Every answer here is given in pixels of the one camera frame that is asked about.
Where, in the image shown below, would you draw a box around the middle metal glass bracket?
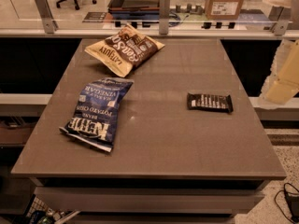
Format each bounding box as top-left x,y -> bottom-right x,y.
159,0 -> 170,35

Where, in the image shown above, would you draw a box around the right metal glass bracket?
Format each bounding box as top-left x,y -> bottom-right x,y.
268,7 -> 292,35

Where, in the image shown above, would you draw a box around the cardboard box with label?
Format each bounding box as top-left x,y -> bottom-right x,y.
205,0 -> 244,20

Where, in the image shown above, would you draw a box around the left metal glass bracket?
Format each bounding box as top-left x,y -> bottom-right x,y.
35,0 -> 58,34

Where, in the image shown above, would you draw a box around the brown and yellow chip bag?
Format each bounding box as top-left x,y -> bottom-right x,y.
85,24 -> 164,77

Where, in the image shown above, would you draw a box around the black rxbar chocolate bar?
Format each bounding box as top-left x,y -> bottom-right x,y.
187,93 -> 234,114

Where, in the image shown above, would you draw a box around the open tray box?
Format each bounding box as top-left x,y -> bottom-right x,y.
107,0 -> 160,21

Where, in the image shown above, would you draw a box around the blue kettle chip bag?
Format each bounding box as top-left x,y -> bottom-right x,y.
59,77 -> 134,152

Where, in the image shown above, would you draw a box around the metal glass bracket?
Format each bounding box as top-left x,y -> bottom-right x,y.
35,0 -> 58,34
268,7 -> 292,35
159,0 -> 170,35

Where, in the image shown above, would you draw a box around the black cable on floor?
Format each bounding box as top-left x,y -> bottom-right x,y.
274,182 -> 299,224

